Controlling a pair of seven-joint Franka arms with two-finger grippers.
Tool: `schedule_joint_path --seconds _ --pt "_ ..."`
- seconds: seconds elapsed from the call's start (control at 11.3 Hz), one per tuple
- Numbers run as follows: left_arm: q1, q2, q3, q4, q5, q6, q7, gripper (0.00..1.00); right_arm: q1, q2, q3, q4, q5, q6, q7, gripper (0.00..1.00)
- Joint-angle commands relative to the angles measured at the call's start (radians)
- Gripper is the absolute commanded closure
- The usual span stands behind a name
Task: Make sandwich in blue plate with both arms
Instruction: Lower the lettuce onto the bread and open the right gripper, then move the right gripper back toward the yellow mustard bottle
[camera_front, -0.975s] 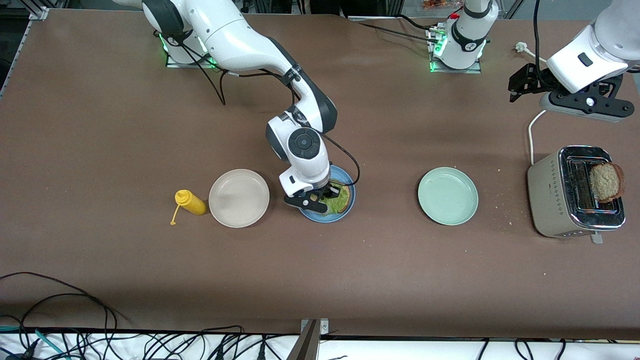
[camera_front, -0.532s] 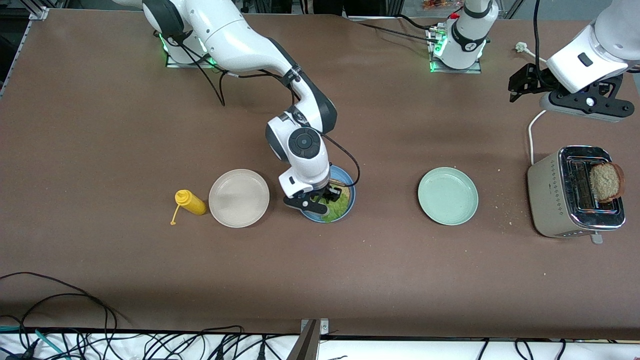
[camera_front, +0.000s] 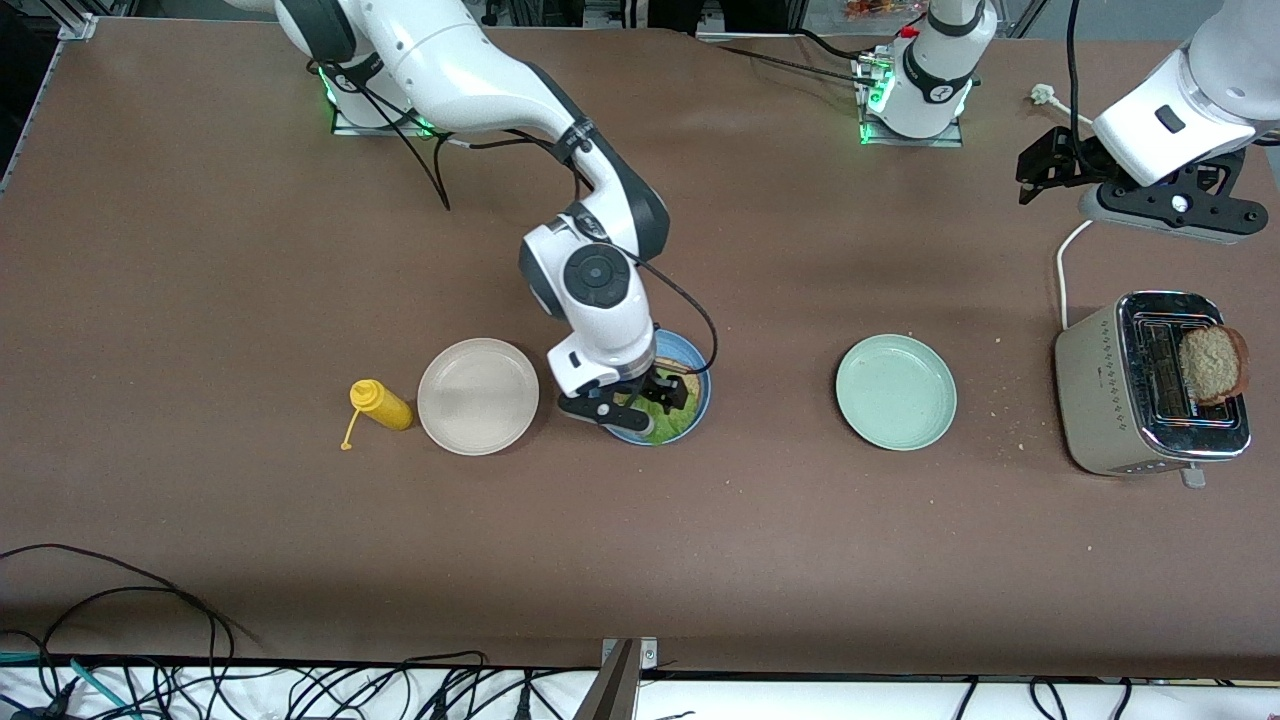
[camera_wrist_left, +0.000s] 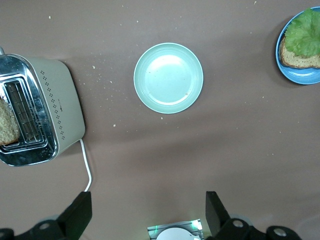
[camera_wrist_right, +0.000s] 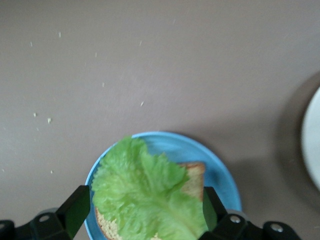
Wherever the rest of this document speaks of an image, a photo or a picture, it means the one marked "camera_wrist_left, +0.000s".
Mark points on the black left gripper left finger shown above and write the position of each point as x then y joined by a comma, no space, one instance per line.
75,217

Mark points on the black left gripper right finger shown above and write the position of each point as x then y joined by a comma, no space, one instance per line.
217,220

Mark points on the brown bread slice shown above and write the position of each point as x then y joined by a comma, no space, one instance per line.
7,125
297,61

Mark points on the green lettuce leaf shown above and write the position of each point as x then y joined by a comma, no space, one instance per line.
305,35

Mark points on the pale green plate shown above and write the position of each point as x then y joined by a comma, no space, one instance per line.
168,77

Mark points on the blue plate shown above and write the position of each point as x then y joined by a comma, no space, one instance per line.
300,76

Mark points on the beige chrome toaster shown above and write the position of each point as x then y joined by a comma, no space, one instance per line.
65,100

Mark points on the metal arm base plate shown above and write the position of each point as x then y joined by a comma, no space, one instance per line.
152,228

